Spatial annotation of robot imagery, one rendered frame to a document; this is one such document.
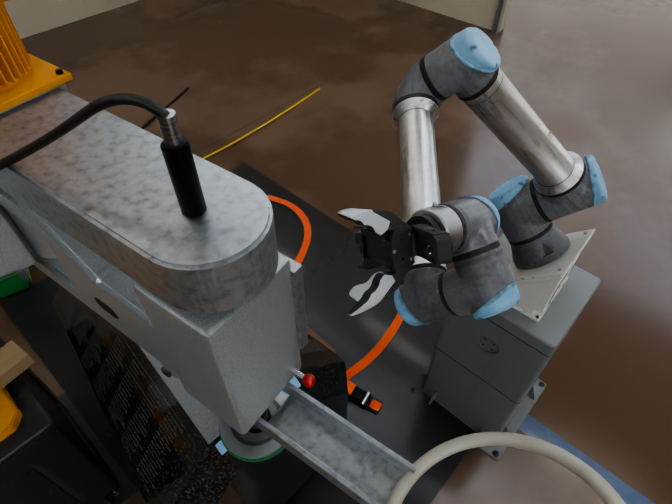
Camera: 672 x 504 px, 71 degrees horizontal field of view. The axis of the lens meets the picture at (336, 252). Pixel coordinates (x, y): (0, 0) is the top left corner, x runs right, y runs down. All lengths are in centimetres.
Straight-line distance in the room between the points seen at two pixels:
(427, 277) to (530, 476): 164
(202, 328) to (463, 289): 46
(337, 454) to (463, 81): 92
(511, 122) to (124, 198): 93
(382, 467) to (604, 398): 176
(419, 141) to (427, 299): 39
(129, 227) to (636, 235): 328
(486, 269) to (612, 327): 222
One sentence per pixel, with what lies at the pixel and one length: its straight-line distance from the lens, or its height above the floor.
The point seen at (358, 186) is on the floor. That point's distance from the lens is 346.
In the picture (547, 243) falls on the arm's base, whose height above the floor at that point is 110.
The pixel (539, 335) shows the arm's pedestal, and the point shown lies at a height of 85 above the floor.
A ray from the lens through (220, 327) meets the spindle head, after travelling 83.
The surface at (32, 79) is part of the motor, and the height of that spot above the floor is 172.
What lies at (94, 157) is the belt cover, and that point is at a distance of 98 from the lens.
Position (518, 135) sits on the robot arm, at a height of 150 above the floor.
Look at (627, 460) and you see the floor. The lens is 268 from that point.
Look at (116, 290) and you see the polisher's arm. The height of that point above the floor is 139.
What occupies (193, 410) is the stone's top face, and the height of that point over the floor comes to 82.
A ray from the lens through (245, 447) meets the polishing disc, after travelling 144.
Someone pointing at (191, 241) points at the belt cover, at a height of 169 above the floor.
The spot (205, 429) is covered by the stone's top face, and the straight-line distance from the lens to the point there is 154.
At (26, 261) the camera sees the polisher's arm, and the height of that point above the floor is 128.
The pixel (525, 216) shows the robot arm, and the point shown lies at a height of 117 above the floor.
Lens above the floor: 221
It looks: 48 degrees down
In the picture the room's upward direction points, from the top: straight up
